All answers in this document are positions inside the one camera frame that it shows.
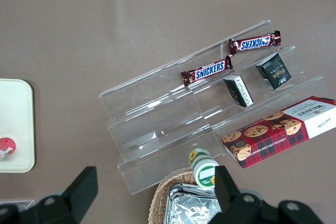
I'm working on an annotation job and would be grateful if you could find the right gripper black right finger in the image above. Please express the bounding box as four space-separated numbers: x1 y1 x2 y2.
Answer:
209 165 263 224

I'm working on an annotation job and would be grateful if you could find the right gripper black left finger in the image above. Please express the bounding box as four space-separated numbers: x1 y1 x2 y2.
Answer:
36 166 99 224

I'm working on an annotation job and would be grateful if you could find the oval wicker basket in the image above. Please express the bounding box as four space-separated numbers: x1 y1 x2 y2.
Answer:
148 170 218 224

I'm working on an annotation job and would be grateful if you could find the cream plastic tray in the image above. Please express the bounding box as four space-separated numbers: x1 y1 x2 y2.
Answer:
0 78 35 174

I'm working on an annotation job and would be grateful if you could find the white green yogurt bottle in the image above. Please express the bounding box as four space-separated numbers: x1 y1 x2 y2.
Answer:
187 147 220 188

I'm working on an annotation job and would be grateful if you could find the foil food container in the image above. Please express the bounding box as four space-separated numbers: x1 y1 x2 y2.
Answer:
165 184 224 224

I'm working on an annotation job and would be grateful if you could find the red tartan Walkers cookie box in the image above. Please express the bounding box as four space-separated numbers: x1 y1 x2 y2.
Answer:
222 95 336 169

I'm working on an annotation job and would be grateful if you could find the clear acrylic stepped shelf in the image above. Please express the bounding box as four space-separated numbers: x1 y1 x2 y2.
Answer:
177 19 329 156
99 60 224 196

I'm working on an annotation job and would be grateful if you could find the black box with white side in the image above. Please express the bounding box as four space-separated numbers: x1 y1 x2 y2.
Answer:
223 74 255 108

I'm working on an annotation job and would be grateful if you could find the Snickers chocolate bar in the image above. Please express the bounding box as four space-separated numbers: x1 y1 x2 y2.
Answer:
180 55 234 86
227 30 282 56

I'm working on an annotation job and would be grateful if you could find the black box with gold print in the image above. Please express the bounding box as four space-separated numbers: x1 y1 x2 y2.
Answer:
256 52 292 90

